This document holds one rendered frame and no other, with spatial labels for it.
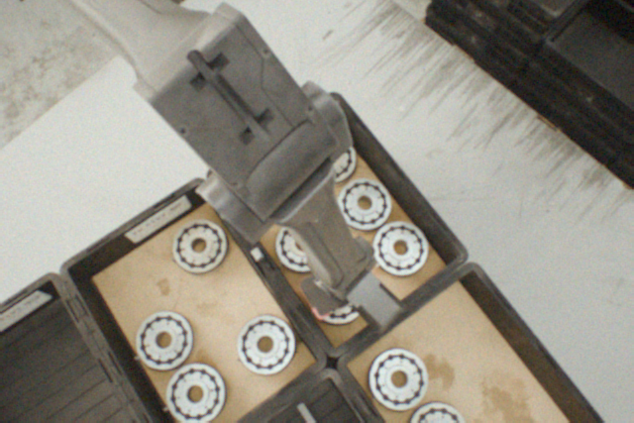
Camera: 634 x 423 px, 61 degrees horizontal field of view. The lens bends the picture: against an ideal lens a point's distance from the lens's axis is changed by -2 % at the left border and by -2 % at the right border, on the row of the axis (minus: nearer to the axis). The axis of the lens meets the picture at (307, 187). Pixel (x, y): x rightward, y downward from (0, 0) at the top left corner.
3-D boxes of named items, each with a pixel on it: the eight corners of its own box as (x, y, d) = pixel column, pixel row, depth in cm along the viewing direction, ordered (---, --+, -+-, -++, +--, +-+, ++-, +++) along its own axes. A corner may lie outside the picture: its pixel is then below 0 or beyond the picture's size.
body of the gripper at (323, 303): (373, 286, 90) (381, 277, 83) (320, 318, 88) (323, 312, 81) (353, 253, 92) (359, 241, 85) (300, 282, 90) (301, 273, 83)
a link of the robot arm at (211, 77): (293, 5, 29) (153, 139, 27) (362, 144, 40) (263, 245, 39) (25, -135, 54) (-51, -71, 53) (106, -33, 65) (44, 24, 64)
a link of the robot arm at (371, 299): (358, 232, 73) (312, 279, 72) (423, 293, 70) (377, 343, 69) (356, 244, 84) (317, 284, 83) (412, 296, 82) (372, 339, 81)
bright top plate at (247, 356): (227, 332, 97) (227, 332, 97) (277, 305, 99) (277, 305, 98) (253, 384, 94) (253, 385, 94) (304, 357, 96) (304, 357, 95)
